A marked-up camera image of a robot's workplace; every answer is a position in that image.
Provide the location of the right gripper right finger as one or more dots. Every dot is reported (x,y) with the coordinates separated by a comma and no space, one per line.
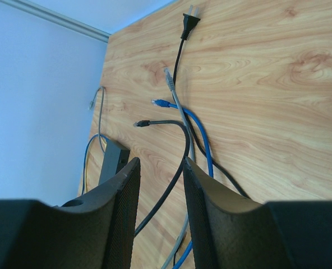
(229,230)

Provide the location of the black network switch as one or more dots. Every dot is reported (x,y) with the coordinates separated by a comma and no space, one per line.
(116,156)

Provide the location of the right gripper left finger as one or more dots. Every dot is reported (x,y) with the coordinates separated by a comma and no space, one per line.
(95,230)

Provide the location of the left aluminium frame post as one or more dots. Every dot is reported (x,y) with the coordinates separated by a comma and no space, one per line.
(58,19)

